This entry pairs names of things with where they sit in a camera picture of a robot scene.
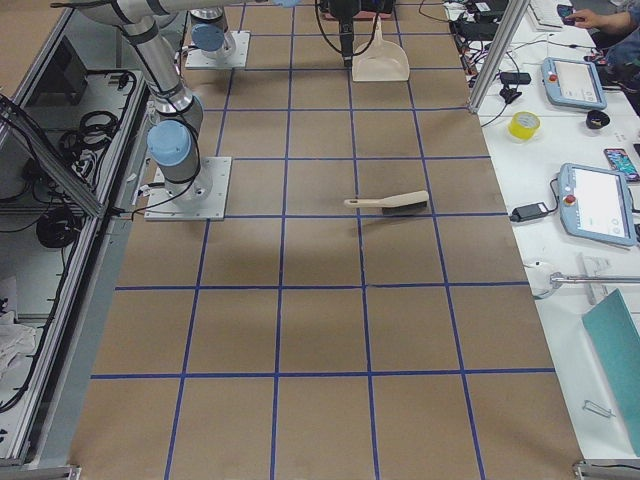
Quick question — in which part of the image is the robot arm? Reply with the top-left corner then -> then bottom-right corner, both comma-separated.
179,1 -> 394,70
50,1 -> 231,204

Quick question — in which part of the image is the teach pendant tablet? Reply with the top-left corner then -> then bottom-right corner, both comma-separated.
541,57 -> 607,110
557,163 -> 637,247

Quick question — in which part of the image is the aluminium frame post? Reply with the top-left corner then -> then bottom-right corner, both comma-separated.
468,0 -> 529,114

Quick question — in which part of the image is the person hand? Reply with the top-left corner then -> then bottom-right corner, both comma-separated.
564,10 -> 605,29

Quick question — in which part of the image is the black power adapter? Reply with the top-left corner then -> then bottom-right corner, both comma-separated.
509,202 -> 550,223

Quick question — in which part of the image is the yellow tape roll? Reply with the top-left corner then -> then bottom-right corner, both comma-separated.
508,111 -> 540,141

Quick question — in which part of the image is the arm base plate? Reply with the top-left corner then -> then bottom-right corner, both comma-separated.
185,28 -> 251,70
144,157 -> 232,221

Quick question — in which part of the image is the beige hand brush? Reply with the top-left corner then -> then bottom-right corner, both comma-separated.
343,190 -> 430,216

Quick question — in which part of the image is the near teach pendant tablet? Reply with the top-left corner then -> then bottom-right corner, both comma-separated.
557,163 -> 637,247

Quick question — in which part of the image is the small black bowl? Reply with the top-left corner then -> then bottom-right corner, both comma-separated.
585,110 -> 611,131

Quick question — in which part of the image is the far teach pendant tablet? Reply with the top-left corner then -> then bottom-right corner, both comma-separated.
541,57 -> 607,110

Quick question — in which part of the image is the smartphone with colourful screen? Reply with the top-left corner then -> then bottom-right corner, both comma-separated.
603,148 -> 640,183

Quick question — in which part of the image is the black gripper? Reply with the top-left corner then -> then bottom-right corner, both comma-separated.
318,0 -> 395,68

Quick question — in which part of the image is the teal board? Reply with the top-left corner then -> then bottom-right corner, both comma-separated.
582,290 -> 639,455

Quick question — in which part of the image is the beige plastic dustpan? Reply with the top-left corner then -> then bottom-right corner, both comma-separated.
351,19 -> 410,82

